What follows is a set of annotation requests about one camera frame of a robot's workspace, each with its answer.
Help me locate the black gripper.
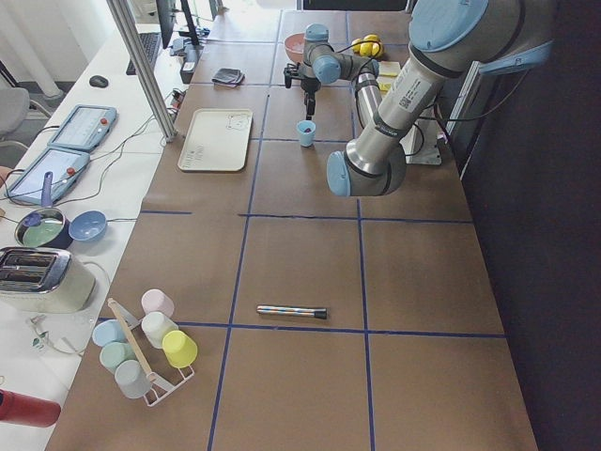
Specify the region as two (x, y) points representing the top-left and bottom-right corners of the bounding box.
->
(300, 77), (321, 119)

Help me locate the steel muddler black tip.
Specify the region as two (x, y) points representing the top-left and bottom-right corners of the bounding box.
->
(255, 304), (329, 321)

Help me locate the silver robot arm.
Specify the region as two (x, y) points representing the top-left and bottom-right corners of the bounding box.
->
(300, 1), (558, 196)

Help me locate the light blue plastic cup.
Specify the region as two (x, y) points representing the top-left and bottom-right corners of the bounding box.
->
(296, 119), (316, 148)

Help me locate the clear ice cubes pile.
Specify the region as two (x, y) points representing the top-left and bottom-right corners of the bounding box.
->
(289, 40), (304, 52)

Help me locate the pink cup on rack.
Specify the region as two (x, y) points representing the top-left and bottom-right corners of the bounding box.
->
(141, 288), (175, 318)

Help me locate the white cup on rack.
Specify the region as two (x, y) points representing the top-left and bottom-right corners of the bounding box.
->
(141, 311), (179, 350)

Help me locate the yellow cup on rack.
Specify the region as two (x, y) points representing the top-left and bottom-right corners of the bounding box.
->
(162, 330), (198, 368)

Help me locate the blue cup on rack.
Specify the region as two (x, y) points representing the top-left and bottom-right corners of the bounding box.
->
(92, 319), (127, 348)

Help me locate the green cup on rack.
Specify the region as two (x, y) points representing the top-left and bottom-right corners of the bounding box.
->
(100, 342), (136, 374)

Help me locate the white cup rack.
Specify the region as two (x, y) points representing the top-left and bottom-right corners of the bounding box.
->
(106, 298), (195, 407)

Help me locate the grey cup on rack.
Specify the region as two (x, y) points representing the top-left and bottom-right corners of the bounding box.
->
(115, 360), (151, 399)

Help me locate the pink bowl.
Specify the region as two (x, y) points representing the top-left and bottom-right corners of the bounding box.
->
(284, 33), (305, 63)

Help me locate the wooden cutting board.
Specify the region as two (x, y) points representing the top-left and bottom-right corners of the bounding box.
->
(377, 61), (401, 93)

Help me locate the grey purple folded cloth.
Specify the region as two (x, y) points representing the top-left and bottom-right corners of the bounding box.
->
(211, 68), (245, 87)

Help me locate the cream bear tray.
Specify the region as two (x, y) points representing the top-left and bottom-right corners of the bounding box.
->
(177, 108), (253, 172)

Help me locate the black keyboard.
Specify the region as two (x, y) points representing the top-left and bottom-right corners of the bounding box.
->
(138, 32), (162, 71)

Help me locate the black computer mouse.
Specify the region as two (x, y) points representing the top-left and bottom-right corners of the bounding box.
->
(88, 75), (109, 88)

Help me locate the upper teach pendant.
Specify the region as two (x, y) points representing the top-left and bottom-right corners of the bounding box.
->
(48, 104), (117, 152)

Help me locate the teach pendant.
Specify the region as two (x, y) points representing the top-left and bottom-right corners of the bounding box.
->
(8, 147), (90, 206)
(48, 104), (117, 152)

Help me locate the lower teach pendant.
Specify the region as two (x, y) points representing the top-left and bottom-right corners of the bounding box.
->
(8, 147), (90, 206)

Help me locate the blue bowl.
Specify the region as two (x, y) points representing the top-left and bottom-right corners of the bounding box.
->
(69, 210), (107, 242)

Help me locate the blue saucepan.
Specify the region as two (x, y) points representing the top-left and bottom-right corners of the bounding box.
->
(14, 171), (73, 250)

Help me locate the cream toaster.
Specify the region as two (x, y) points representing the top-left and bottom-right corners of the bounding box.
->
(1, 247), (96, 314)

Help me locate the red bottle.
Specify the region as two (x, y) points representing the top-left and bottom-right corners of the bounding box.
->
(1, 390), (61, 428)

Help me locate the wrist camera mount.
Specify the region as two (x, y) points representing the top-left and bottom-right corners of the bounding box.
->
(283, 63), (303, 89)

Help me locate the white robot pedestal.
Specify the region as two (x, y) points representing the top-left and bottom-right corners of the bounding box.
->
(400, 109), (442, 165)

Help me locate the aluminium frame post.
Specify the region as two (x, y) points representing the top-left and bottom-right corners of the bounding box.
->
(107, 0), (177, 143)

